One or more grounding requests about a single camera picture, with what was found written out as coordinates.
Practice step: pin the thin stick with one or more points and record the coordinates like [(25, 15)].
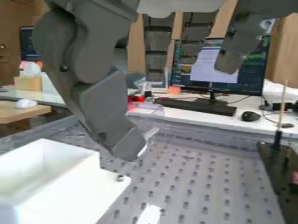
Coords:
[(282, 110)]

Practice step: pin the black keyboard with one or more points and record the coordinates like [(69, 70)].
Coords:
[(200, 106)]

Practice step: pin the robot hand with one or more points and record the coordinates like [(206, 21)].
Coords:
[(88, 66)]

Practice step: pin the white mouse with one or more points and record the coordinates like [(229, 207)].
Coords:
[(25, 103)]

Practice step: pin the small white box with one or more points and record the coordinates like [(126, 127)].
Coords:
[(53, 183)]

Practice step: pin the wooden desk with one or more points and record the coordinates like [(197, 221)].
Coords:
[(21, 113)]

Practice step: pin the red tray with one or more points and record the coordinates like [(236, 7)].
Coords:
[(134, 101)]

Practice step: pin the tissue box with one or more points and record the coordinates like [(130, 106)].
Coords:
[(27, 81)]

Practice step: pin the clear box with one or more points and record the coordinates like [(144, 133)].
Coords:
[(200, 130)]

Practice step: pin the black mouse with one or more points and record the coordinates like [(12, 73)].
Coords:
[(250, 116)]

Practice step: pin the white desk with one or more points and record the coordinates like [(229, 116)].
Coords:
[(40, 95), (213, 120)]

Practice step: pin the small metal nut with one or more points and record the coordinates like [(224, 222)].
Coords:
[(120, 178)]

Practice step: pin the computer screen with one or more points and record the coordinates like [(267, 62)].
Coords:
[(248, 80)]

